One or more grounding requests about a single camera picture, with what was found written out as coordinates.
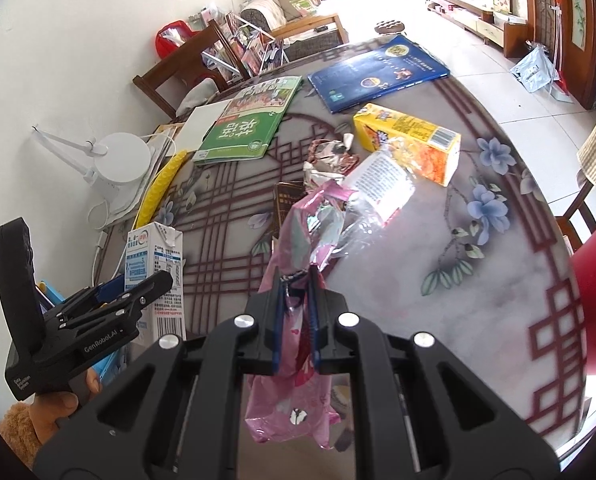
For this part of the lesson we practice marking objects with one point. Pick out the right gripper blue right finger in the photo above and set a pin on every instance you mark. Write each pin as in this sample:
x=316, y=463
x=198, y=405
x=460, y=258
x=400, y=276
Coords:
x=316, y=330

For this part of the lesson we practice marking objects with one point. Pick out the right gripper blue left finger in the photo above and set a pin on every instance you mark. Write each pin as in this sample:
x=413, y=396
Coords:
x=276, y=324

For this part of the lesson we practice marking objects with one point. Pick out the brown chocolate box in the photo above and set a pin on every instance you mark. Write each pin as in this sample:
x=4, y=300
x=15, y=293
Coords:
x=286, y=194

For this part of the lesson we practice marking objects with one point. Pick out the pink plastic wrapper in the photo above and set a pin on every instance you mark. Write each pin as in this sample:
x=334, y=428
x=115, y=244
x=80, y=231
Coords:
x=294, y=402

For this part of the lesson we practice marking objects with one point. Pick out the clear plastic bottle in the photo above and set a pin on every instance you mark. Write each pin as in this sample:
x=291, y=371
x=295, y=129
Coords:
x=379, y=188

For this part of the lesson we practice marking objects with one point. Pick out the white blue milk carton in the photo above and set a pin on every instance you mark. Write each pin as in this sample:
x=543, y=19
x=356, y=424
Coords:
x=153, y=262

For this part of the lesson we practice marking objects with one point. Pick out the yellow juice carton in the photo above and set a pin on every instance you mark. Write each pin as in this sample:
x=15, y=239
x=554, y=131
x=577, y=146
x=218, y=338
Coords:
x=429, y=150

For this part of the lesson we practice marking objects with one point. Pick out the left hand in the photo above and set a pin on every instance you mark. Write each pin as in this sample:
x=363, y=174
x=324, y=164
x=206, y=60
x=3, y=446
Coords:
x=47, y=408

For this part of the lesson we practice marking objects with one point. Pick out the yellow plastic ruler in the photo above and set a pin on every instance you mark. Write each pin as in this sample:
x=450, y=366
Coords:
x=157, y=189

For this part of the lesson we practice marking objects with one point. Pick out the green textbook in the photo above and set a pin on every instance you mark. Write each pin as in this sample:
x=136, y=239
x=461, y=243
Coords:
x=245, y=129

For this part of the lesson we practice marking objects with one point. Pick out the white paper sheet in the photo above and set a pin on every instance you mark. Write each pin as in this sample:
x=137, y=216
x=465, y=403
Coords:
x=202, y=119

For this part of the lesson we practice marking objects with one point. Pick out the white desk lamp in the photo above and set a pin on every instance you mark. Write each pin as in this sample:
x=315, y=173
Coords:
x=112, y=166

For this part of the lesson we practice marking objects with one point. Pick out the blue book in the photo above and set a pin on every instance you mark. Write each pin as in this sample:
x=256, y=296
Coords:
x=397, y=65

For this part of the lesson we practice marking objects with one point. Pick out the magazine rack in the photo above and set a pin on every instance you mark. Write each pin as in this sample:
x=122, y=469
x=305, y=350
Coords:
x=256, y=50

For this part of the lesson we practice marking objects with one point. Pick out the dark wooden chair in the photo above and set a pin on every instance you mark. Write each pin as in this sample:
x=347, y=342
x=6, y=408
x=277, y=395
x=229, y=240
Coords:
x=186, y=64

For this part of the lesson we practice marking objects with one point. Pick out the wooden sofa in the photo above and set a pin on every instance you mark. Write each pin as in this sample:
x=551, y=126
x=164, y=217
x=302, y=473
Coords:
x=303, y=30

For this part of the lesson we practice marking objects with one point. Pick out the small round wheeled stool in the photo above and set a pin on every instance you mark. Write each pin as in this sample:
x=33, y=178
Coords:
x=389, y=27

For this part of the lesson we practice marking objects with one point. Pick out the blue plastic bag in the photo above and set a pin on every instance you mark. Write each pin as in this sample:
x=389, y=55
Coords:
x=537, y=72

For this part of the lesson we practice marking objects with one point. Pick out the wooden TV cabinet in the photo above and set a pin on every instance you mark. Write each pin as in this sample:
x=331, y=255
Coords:
x=506, y=31

